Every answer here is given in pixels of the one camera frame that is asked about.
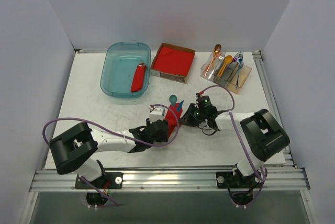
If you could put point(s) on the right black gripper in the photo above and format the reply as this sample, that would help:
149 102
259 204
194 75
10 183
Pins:
190 116

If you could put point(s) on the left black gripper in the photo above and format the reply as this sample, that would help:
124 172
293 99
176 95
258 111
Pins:
162 129

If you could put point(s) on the red paper napkin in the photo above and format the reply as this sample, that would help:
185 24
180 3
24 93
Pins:
172 122

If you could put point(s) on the blue plastic knife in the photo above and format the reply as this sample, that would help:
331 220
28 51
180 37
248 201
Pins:
179 106

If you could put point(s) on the teal plastic spoon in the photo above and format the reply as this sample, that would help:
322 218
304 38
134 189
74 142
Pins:
173 100

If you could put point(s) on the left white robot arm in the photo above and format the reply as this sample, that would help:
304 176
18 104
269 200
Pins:
72 150

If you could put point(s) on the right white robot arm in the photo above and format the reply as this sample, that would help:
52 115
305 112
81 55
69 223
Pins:
260 135

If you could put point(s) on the rolled red napkin bundle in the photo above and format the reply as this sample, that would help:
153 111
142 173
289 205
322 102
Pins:
138 78

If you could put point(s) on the red napkin stack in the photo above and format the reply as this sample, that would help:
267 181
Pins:
173 60

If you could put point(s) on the cardboard napkin box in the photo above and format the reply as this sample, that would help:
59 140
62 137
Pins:
170 77

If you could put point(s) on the clear utensil organizer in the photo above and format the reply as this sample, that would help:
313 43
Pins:
229 77

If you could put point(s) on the silver fork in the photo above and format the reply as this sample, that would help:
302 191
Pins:
221 55

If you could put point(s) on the yellow plastic spoon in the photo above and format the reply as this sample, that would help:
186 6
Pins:
227 60

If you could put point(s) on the copper metallic spoon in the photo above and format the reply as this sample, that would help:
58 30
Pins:
216 52

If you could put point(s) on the blue plastic fork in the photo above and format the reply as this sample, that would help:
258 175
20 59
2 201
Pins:
241 63

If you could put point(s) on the teal plastic basin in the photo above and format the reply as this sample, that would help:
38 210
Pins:
120 63

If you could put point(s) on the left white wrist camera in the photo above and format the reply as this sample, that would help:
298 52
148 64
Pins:
157 113

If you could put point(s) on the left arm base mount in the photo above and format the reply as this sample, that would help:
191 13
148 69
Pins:
111 180

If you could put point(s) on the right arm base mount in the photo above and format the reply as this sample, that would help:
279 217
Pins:
233 179

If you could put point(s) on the aluminium frame rail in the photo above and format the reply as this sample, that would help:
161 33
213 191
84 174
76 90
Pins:
192 160

